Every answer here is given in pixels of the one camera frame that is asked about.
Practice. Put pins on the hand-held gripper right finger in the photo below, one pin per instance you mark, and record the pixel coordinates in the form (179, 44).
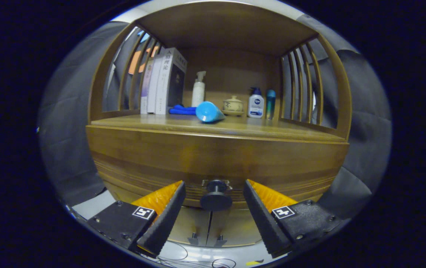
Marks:
(263, 219)

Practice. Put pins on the teal slim bottle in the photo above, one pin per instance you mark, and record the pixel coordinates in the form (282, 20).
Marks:
(270, 106)

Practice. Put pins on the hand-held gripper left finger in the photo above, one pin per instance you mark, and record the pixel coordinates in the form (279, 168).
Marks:
(166, 219)

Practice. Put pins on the blue folded cloth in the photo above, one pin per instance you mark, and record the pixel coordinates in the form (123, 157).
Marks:
(181, 110)

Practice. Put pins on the white pump bottle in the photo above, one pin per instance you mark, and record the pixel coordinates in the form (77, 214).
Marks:
(198, 93)

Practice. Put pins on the white lotion bottle blue cap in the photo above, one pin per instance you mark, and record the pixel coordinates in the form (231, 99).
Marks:
(256, 106)

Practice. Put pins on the wooden cabinet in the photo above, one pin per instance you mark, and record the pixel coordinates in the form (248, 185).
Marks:
(235, 70)

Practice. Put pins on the blue white cosmetic tube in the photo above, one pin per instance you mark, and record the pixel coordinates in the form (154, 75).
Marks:
(207, 111)

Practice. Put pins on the beige lidded ceramic teacup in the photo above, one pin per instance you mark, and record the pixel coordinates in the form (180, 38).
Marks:
(233, 106)

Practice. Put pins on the thin pink book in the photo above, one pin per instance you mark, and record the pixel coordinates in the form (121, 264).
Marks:
(145, 93)

